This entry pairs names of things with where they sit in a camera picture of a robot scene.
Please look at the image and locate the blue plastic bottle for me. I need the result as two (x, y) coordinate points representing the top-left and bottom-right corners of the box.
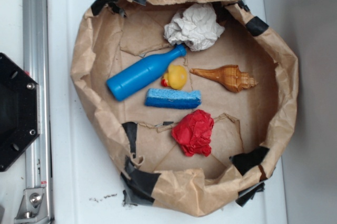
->
(106, 45), (186, 101)

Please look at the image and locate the crumpled white paper ball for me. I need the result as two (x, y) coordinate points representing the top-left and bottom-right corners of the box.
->
(164, 3), (225, 52)

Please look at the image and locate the brown conch seashell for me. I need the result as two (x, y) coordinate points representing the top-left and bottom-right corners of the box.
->
(190, 65), (258, 93)

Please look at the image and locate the metal corner bracket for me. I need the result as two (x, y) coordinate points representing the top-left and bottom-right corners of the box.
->
(14, 188), (49, 224)

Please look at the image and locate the crumpled red paper ball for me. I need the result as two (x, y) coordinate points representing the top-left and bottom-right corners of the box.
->
(171, 109), (214, 157)

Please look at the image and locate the brown paper bin with tape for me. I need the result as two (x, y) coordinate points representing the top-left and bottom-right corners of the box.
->
(71, 0), (299, 217)

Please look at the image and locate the blue sponge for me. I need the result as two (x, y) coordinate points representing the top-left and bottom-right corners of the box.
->
(144, 88), (202, 109)

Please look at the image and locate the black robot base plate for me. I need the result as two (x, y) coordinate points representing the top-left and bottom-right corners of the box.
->
(1, 53), (39, 172)

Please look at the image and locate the yellow rubber duck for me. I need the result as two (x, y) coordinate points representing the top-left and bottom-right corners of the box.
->
(161, 64), (187, 90)

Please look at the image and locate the aluminium extrusion rail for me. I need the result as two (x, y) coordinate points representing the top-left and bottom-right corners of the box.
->
(23, 0), (54, 223)

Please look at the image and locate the white plastic tray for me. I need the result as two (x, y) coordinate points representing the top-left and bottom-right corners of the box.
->
(47, 0), (287, 223)

